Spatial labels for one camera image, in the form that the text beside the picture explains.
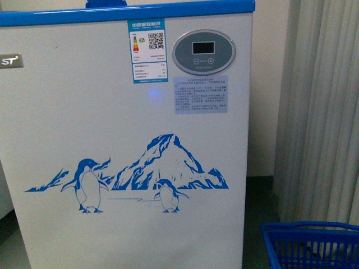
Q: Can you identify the blue plastic shopping basket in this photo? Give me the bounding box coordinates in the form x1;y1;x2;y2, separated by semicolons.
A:
260;221;358;268

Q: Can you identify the white pleated curtain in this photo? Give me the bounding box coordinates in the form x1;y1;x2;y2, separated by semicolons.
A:
273;1;358;225

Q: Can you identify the white chest freezer blue trim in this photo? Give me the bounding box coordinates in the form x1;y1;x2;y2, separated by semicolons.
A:
1;1;256;268

